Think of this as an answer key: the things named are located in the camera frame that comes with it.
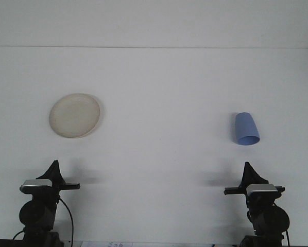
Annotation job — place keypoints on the pale blue cup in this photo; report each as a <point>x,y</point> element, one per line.
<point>245,126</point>

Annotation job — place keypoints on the pale round plate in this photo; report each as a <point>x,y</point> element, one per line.
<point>74,115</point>

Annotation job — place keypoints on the black base panel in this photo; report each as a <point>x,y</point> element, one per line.
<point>2,243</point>

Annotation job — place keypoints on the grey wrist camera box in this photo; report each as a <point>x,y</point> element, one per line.
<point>36,183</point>
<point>260,188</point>

